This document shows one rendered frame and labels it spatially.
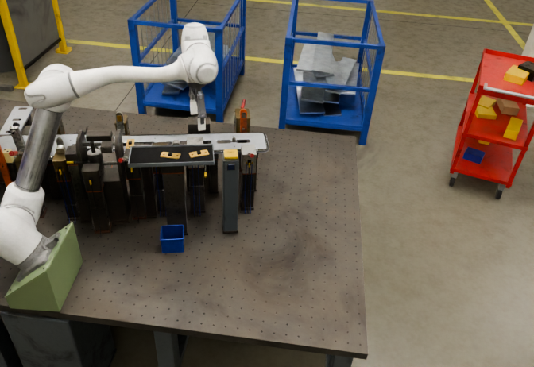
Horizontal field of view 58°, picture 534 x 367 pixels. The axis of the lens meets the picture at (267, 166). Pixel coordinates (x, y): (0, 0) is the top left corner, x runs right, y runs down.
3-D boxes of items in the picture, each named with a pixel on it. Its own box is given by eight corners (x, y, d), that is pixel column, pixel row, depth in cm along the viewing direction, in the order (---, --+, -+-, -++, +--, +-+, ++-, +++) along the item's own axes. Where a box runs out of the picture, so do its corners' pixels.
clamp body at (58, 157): (83, 210, 250) (69, 151, 228) (79, 225, 242) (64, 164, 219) (69, 210, 249) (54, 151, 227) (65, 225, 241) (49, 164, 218)
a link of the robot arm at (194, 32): (179, 57, 193) (185, 71, 183) (177, 19, 183) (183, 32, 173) (207, 56, 195) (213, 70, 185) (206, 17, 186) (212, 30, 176)
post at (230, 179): (237, 222, 249) (238, 152, 222) (237, 232, 243) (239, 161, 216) (222, 222, 248) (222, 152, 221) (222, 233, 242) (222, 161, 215)
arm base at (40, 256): (52, 258, 190) (40, 250, 187) (17, 283, 197) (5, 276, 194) (67, 228, 205) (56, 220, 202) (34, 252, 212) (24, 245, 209)
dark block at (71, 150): (93, 213, 248) (79, 144, 223) (90, 222, 243) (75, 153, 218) (83, 214, 248) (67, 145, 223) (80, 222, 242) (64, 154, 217)
